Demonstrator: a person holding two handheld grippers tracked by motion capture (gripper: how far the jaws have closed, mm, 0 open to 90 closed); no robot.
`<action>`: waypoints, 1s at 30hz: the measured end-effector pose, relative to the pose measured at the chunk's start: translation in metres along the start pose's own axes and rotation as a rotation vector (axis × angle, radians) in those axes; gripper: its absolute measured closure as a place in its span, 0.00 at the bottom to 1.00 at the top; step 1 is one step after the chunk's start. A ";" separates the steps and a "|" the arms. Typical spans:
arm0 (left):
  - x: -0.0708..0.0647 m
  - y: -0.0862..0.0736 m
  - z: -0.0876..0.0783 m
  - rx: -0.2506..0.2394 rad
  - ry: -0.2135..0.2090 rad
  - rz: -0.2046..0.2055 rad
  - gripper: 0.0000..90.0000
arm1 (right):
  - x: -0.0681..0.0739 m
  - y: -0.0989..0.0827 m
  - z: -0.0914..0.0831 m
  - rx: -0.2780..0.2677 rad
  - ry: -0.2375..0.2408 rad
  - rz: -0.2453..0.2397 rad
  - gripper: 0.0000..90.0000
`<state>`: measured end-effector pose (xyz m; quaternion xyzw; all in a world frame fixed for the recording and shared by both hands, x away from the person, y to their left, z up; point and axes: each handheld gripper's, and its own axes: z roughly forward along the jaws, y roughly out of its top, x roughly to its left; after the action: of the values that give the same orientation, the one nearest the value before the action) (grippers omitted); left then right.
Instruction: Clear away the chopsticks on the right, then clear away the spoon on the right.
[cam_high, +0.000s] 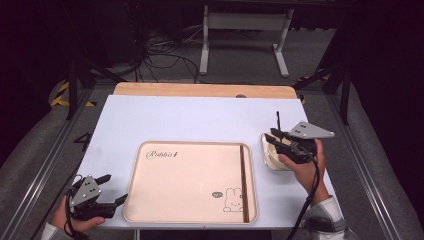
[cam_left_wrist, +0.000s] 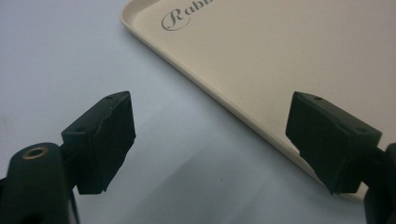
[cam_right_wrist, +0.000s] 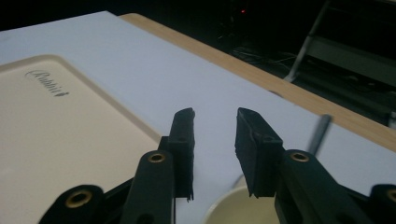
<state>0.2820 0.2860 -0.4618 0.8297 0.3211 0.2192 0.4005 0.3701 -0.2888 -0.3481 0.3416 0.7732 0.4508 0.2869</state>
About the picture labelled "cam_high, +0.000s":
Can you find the black floor cables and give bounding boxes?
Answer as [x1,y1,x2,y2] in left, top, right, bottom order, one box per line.
[138,24,208,84]

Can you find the white square plate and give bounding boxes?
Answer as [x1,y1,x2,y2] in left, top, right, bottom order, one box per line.
[260,131,295,172]

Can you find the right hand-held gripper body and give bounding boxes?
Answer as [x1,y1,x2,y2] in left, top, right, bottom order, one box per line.
[275,121,336,165]

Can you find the person's left hand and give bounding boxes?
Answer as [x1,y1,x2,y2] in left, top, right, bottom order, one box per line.
[49,196,107,235]

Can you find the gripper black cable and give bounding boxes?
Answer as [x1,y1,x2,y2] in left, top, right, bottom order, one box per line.
[285,141,322,240]
[63,188,91,240]

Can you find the aluminium frame rail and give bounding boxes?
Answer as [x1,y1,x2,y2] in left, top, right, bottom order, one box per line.
[323,93,406,240]
[0,87,98,240]

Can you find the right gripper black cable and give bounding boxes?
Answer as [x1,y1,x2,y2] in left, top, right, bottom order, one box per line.
[285,141,322,240]

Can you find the brown chopstick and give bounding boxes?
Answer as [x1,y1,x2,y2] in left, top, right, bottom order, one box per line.
[240,144,251,224]
[239,143,249,224]

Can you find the black tripod stand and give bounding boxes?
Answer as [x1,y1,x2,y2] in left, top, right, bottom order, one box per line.
[293,63,352,126]
[64,56,128,121]

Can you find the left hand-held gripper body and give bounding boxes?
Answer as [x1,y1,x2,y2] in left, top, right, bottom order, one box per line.
[65,174,116,222]

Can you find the white metal stand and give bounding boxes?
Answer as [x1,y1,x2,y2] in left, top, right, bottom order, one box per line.
[198,4,295,78]

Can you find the person's right hand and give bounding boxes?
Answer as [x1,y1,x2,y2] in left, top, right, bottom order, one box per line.
[278,138,330,205]

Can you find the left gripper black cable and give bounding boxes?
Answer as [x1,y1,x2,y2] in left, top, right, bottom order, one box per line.
[63,188,91,240]

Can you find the pink tray with rabbit print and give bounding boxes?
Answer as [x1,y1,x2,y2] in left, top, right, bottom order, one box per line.
[122,139,259,225]

